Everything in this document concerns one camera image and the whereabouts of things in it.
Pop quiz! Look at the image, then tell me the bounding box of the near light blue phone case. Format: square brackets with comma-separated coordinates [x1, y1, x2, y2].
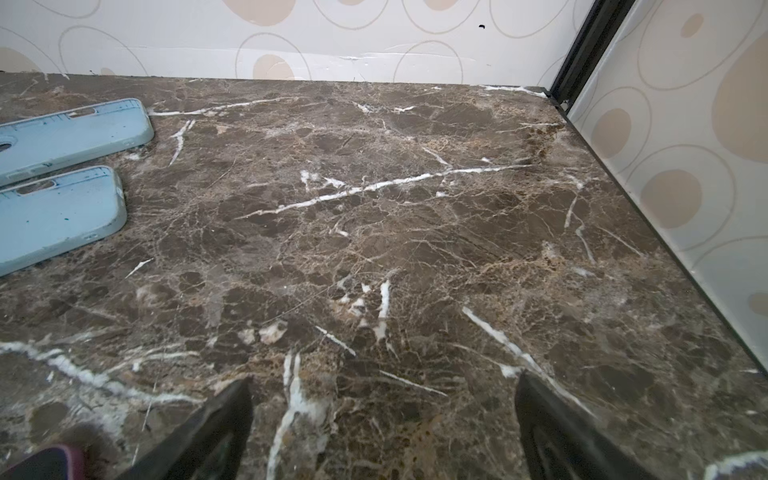
[1, 166, 127, 276]

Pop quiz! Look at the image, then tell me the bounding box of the black corner frame post right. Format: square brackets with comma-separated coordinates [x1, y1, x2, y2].
[549, 0, 635, 114]

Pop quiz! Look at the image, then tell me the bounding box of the light blue phone case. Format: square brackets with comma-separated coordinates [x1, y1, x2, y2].
[1, 166, 127, 276]
[1, 98, 154, 186]

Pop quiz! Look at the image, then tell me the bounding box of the pink phone black screen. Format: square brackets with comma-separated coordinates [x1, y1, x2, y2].
[1, 444, 85, 480]

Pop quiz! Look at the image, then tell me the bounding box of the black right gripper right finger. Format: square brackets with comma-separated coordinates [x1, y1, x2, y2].
[515, 373, 654, 480]

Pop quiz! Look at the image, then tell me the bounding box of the far light blue phone case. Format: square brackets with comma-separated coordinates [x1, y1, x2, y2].
[1, 98, 154, 186]

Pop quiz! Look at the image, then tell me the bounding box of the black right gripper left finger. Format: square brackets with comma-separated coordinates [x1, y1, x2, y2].
[119, 380, 253, 480]

